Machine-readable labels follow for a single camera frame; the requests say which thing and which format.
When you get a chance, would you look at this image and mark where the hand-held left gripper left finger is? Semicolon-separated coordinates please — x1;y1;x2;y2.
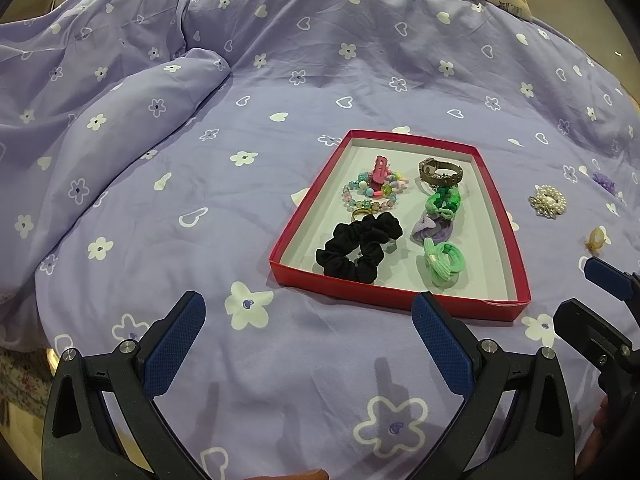
42;290;216;480

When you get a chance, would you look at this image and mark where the pastel beaded bracelet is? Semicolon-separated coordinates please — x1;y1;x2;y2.
350;171;409;199
342;187;397;214

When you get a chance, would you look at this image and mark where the purple floral bed sheet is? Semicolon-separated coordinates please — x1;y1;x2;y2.
0;0;640;480

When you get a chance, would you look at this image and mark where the pearl brooch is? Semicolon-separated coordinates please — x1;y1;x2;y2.
529;184;569;219

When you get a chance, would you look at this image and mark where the pink hair clip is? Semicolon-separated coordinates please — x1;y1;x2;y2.
370;156;392;186

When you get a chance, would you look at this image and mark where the purple flower hair clip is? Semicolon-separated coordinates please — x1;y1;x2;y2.
591;172;619;194

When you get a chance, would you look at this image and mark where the patterned rug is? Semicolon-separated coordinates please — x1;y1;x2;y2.
0;345;57;423

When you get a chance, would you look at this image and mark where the person's right hand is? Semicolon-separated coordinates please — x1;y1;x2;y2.
575;395;617;480

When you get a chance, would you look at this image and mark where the purple bow hair tie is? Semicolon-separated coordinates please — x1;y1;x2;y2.
410;211;455;247

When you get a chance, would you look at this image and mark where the red shallow box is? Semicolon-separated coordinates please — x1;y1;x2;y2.
269;129;532;322

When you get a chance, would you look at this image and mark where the purple floral duvet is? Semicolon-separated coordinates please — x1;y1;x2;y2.
0;0;232;306

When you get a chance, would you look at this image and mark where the green bow hair tie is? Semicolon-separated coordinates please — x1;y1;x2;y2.
422;237;469;289

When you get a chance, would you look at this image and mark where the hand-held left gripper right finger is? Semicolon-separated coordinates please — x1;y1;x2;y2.
411;291;576;480

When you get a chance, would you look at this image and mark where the dark bronze bracelet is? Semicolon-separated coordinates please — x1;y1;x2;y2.
418;157;464;186

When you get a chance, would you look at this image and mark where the green braided hair tie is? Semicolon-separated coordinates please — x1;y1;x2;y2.
424;185;462;221

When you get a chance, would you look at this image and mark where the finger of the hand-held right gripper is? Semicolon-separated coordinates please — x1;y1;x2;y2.
552;298;637;377
582;257;640;307

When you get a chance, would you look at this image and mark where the black scrunchie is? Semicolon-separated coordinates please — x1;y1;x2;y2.
315;211;404;282

